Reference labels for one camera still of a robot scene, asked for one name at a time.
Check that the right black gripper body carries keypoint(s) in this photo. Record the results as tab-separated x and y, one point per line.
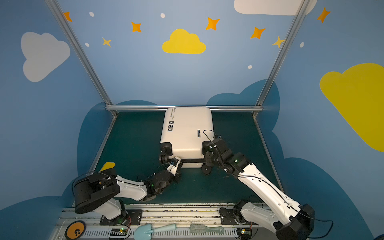
208	149

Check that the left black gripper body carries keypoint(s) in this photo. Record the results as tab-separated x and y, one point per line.
165	152

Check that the white hard-shell suitcase black lining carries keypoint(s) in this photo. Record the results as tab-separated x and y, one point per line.
186	134

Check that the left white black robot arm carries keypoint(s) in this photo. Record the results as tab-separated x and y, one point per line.
100	191

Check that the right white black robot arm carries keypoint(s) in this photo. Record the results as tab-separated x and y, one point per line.
285	217

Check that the pale green hair brush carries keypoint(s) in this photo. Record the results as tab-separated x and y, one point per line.
203	229

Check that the teal toy shovel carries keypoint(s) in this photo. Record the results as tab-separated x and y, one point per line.
145	232

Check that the yellow toy shovel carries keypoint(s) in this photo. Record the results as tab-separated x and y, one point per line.
107	165

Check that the left small circuit board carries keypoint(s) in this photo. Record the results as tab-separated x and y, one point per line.
118	233

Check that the small circuit board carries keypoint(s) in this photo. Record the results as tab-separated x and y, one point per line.
118	233
243	234

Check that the right small circuit board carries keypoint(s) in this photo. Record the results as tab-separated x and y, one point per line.
243	234

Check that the orange black round disc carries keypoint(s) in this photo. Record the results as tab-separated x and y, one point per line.
75	230

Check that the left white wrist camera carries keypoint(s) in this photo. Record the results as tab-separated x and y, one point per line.
174	165

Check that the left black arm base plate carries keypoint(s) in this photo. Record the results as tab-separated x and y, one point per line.
128	218

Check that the right aluminium frame post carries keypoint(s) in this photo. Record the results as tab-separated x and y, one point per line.
284	49

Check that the aluminium frame post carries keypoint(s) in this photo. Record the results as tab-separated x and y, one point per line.
284	49
75	43

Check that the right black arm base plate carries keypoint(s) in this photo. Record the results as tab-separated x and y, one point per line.
231	217

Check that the left aluminium frame post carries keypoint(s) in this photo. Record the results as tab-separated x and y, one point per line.
75	43

